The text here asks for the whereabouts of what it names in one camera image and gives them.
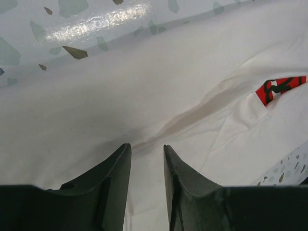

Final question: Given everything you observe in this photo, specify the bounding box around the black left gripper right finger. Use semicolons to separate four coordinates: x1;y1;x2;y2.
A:
164;145;308;231

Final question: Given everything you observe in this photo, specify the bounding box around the white Coca-Cola t-shirt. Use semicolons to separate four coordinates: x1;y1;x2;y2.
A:
0;0;308;231

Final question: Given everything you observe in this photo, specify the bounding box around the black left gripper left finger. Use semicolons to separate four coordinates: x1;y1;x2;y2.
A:
0;144;131;231

